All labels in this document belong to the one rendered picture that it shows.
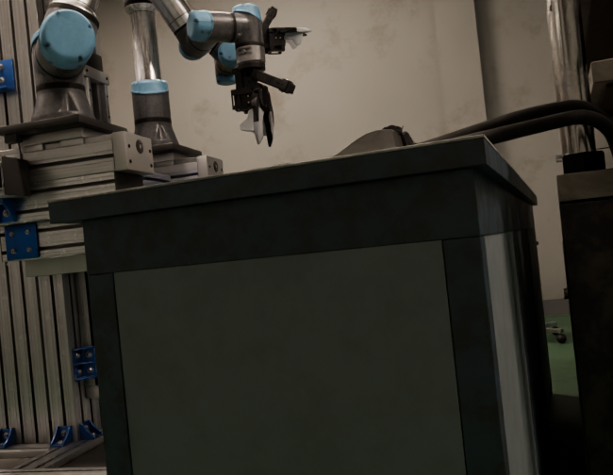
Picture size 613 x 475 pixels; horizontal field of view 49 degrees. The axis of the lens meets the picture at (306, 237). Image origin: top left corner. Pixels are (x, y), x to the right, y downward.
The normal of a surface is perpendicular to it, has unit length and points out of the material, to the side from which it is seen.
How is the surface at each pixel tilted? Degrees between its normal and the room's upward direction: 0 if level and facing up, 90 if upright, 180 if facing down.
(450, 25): 90
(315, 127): 90
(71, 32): 97
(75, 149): 90
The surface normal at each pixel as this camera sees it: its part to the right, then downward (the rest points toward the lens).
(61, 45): 0.42, 0.05
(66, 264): -0.24, 0.00
